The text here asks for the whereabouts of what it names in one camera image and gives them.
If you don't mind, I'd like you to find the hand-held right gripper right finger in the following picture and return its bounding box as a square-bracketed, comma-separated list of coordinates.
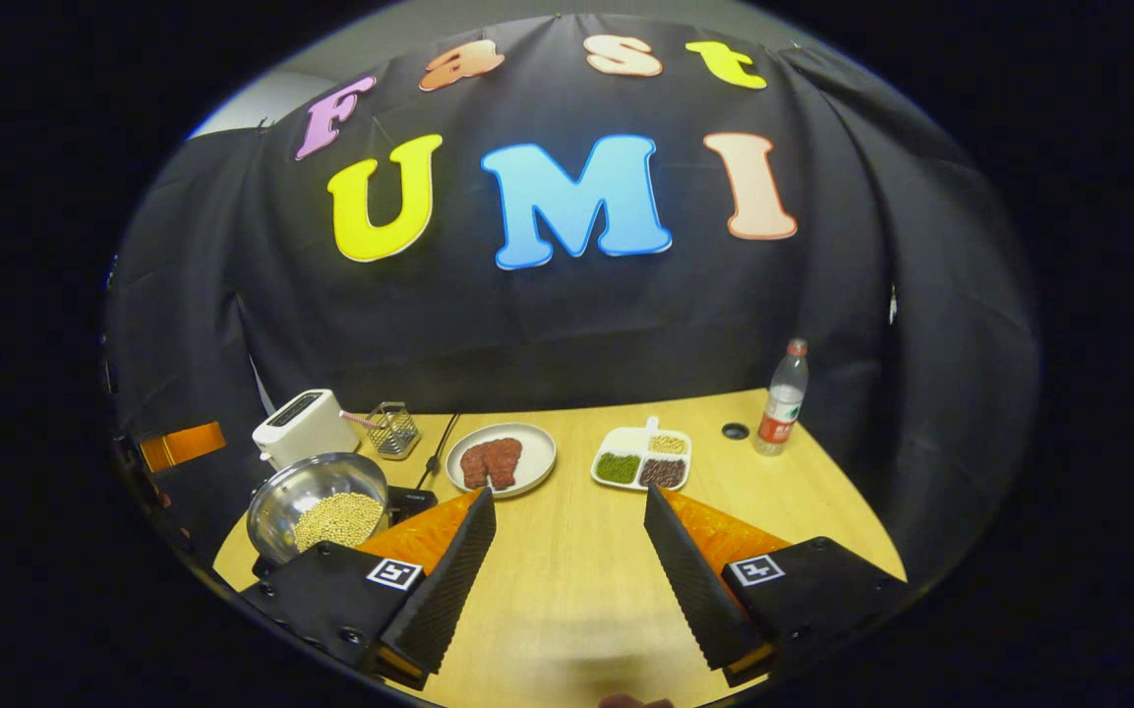
[643, 482, 912, 687]

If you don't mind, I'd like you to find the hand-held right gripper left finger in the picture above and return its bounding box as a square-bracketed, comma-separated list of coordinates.
[240, 487, 497, 689]

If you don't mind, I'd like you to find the black induction cooktop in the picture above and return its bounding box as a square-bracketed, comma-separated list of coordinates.
[252, 485, 438, 581]

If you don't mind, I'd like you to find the steel pot with black handles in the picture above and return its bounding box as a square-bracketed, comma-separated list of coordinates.
[247, 452, 405, 566]

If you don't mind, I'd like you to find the pile of yellow soybeans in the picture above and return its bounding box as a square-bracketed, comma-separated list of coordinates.
[293, 492, 386, 554]

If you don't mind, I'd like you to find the white toaster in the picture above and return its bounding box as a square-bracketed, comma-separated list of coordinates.
[252, 389, 361, 471]

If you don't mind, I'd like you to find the brown meat patty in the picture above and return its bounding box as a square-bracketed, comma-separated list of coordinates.
[459, 442, 494, 490]
[484, 438, 524, 491]

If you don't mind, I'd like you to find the white round plate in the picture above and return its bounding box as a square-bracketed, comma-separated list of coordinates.
[446, 423, 558, 500]

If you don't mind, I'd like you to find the white divided dish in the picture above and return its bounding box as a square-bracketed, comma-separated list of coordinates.
[591, 416, 693, 492]

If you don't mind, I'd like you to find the clear water bottle red label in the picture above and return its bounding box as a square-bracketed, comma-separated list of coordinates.
[754, 338, 809, 456]

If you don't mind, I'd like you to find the black power cable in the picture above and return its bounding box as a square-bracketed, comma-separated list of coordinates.
[416, 413, 461, 491]

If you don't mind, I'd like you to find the small wire basket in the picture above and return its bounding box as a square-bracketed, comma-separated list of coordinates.
[367, 402, 421, 461]

